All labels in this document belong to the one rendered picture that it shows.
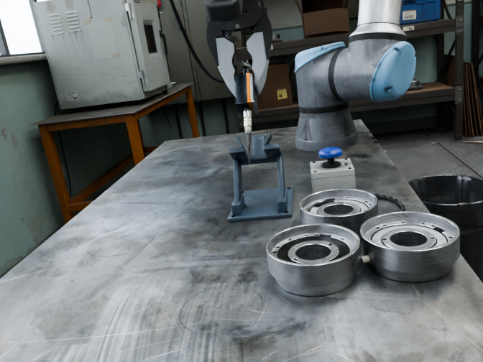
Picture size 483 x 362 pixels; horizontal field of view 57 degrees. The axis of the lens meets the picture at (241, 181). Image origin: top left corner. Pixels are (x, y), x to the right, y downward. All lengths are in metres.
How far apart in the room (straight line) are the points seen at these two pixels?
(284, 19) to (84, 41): 2.25
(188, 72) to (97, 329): 3.99
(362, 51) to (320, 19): 3.03
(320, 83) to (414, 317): 0.66
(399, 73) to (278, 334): 0.66
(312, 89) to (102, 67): 1.94
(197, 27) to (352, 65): 3.47
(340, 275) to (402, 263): 0.07
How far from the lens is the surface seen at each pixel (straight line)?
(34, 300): 0.62
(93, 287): 0.60
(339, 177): 0.75
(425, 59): 4.69
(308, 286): 0.48
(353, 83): 0.98
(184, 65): 4.42
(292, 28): 4.53
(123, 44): 2.76
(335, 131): 1.05
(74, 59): 2.89
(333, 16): 4.01
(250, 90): 0.67
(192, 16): 4.39
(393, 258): 0.50
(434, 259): 0.51
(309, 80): 1.04
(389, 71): 0.94
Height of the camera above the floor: 1.07
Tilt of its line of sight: 17 degrees down
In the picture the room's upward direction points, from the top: 8 degrees counter-clockwise
